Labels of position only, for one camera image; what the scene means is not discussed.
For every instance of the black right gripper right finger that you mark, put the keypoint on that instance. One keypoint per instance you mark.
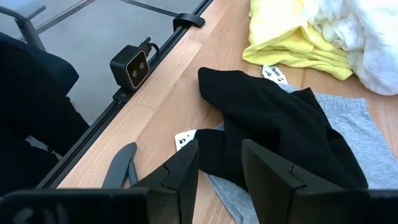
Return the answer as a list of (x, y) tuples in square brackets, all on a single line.
[(273, 186)]

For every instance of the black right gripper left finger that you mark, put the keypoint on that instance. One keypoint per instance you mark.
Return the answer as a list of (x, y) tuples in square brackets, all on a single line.
[(177, 186)]

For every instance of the white paper tag pants 5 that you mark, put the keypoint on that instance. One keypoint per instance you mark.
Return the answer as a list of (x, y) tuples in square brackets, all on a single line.
[(183, 140)]

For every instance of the grey clothes hanger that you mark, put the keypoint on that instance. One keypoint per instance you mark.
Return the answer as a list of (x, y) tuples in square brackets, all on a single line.
[(119, 165)]

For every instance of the black pants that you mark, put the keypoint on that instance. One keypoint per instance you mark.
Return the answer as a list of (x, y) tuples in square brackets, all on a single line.
[(273, 124)]

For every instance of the light grey cloth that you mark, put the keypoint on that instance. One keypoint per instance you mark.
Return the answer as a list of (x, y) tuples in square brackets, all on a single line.
[(357, 130)]

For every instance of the white paper tag pants 6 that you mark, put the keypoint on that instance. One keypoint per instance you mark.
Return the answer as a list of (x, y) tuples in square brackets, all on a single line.
[(273, 74)]

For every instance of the yellow cloth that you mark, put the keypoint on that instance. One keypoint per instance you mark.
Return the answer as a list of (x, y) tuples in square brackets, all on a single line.
[(280, 31)]

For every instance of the white fluffy cloth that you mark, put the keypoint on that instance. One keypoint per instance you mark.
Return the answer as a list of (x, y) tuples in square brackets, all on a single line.
[(373, 46)]

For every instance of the black office chair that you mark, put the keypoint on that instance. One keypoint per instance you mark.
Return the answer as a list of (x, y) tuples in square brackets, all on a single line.
[(31, 109)]

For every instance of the black metal table frame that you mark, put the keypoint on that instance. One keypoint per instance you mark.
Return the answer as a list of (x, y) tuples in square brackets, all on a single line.
[(87, 138)]

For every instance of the small black table camera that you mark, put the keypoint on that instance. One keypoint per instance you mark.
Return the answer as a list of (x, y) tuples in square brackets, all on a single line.
[(130, 67)]

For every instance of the black table edge bracket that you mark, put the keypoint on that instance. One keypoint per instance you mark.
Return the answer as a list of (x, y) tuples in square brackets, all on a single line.
[(188, 20)]

